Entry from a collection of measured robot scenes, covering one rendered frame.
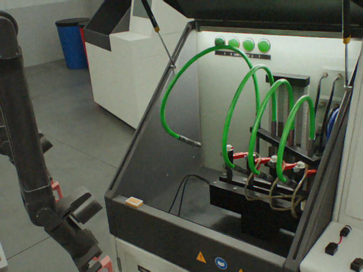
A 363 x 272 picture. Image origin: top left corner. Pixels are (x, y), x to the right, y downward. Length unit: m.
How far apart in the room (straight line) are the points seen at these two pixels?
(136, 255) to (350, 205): 0.72
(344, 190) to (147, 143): 0.69
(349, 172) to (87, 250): 0.71
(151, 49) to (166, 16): 0.34
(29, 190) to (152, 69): 3.36
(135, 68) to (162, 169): 2.54
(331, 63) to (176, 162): 0.69
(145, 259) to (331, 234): 0.62
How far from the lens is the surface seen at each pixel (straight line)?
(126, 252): 1.56
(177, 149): 1.69
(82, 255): 1.03
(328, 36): 1.42
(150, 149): 1.55
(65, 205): 0.98
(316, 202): 1.18
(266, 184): 1.41
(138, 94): 4.17
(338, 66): 1.45
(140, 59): 4.11
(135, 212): 1.40
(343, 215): 1.28
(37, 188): 0.91
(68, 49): 7.40
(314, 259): 1.14
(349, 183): 1.25
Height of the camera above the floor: 1.70
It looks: 24 degrees down
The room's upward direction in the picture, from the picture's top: 4 degrees counter-clockwise
